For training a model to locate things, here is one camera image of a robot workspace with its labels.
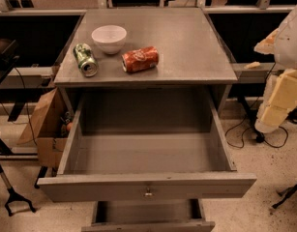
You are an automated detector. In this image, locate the small yellow foam piece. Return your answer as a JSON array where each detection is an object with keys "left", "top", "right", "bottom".
[{"left": 244, "top": 61, "right": 260, "bottom": 70}]

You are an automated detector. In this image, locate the grey drawer cabinet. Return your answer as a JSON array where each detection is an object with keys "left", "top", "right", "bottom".
[{"left": 54, "top": 8, "right": 237, "bottom": 109}]

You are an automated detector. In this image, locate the green soda can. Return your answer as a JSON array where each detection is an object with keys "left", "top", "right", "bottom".
[{"left": 73, "top": 43, "right": 99, "bottom": 77}]

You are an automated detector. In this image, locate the black stand foot right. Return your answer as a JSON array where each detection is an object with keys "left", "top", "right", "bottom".
[{"left": 272, "top": 184, "right": 297, "bottom": 209}]

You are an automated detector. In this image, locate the metal drawer knob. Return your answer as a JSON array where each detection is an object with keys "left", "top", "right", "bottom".
[{"left": 143, "top": 188, "right": 154, "bottom": 198}]

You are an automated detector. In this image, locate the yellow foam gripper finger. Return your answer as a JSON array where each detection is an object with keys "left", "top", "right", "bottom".
[
  {"left": 268, "top": 69, "right": 297, "bottom": 110},
  {"left": 259, "top": 106, "right": 288, "bottom": 128}
]

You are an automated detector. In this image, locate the open grey top drawer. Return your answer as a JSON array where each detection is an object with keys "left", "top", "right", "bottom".
[{"left": 38, "top": 86, "right": 256, "bottom": 202}]

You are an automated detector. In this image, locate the red coke can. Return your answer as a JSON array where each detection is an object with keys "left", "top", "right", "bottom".
[{"left": 122, "top": 46, "right": 159, "bottom": 73}]

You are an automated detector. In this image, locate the black stand leg with fork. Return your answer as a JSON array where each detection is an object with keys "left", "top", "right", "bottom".
[{"left": 0, "top": 164, "right": 36, "bottom": 217}]

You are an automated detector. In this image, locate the white ceramic bowl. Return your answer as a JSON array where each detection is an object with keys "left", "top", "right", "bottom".
[{"left": 91, "top": 25, "right": 127, "bottom": 54}]

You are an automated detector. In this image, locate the brown cardboard box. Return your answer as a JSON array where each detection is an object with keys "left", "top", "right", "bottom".
[{"left": 17, "top": 88, "right": 67, "bottom": 168}]

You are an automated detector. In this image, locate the black cable on floor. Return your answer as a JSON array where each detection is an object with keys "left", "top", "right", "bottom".
[{"left": 224, "top": 95, "right": 289, "bottom": 149}]

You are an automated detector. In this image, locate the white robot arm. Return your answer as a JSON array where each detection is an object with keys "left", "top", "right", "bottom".
[{"left": 254, "top": 5, "right": 297, "bottom": 133}]

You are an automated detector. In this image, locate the partly open lower drawer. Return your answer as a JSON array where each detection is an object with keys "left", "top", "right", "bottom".
[{"left": 81, "top": 199, "right": 215, "bottom": 232}]

